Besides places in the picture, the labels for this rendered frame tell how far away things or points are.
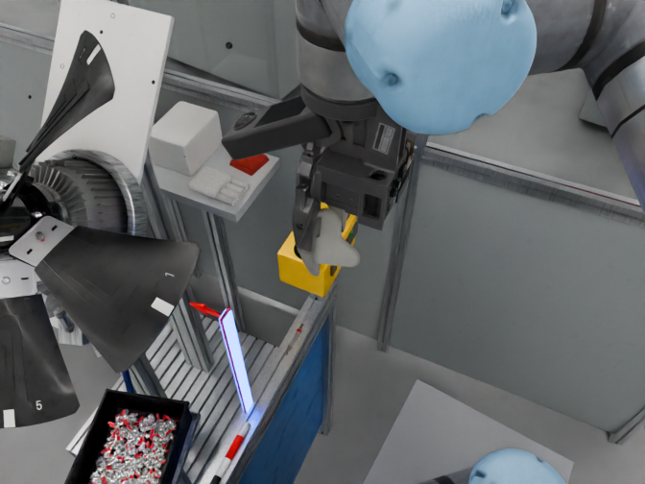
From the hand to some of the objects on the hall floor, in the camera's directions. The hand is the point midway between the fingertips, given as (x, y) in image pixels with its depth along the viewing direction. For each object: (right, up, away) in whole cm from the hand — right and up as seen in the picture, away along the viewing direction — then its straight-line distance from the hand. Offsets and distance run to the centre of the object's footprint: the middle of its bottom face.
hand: (322, 242), depth 56 cm
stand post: (-54, -65, +132) cm, 157 cm away
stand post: (-44, -49, +146) cm, 160 cm away
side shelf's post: (-33, -35, +158) cm, 165 cm away
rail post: (+1, -65, +132) cm, 148 cm away
